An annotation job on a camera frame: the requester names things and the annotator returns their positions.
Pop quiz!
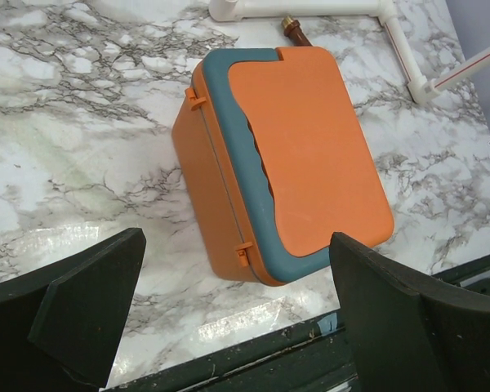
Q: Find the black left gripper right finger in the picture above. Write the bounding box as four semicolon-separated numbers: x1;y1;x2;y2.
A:
329;233;490;391

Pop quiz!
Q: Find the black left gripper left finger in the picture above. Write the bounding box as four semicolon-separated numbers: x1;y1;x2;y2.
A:
0;228;146;391

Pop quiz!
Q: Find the orange medicine kit box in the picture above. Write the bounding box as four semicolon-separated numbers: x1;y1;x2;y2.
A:
171;46;394;284

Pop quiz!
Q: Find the brown faucet blue knob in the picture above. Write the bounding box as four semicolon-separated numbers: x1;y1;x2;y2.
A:
281;16;312;47

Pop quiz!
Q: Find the teal box carry handle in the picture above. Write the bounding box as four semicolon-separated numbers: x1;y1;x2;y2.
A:
192;48;328;286

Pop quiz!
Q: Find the white PVC pipe frame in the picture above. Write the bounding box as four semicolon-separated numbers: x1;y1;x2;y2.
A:
208;0;490;105

